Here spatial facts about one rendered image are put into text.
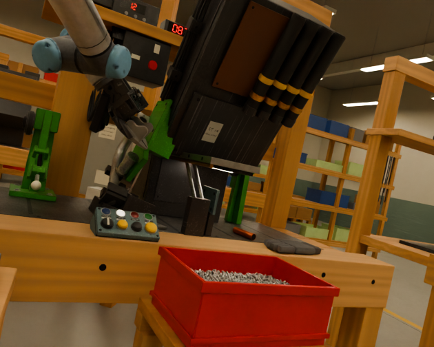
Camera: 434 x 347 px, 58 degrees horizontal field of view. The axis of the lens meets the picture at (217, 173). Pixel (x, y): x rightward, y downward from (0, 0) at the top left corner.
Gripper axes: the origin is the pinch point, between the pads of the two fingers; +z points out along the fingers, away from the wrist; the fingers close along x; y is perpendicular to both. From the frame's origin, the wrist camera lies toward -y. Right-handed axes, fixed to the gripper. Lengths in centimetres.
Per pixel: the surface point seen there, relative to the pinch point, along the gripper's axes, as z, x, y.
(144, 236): 16.9, -23.1, 0.2
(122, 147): -2.3, 11.8, -12.9
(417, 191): 519, 928, 75
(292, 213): 410, 875, -231
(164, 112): -4.5, 9.5, 7.2
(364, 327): 90, 14, 24
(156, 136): 0.1, 7.2, 1.7
